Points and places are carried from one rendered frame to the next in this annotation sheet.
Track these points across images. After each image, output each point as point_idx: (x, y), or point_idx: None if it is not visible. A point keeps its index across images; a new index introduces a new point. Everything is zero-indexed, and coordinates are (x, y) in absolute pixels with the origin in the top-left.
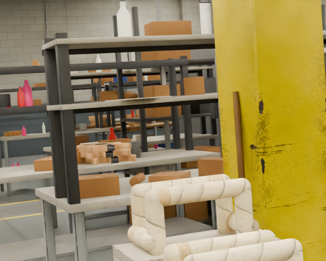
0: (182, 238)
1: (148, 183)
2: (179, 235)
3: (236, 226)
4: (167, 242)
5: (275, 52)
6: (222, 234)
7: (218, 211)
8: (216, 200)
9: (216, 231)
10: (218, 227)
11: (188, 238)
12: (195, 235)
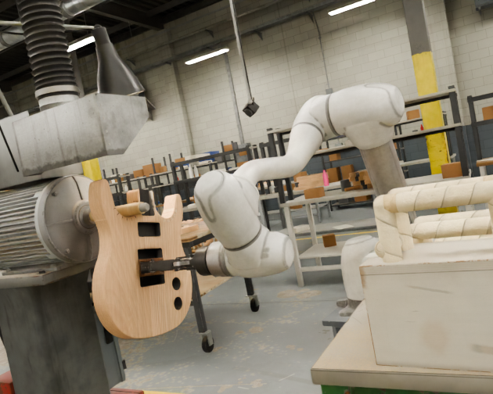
0: (452, 256)
1: (481, 181)
2: (446, 260)
3: (411, 234)
4: (476, 252)
5: None
6: (408, 256)
7: (398, 234)
8: (396, 222)
9: (400, 261)
10: (401, 253)
11: (448, 254)
12: (433, 257)
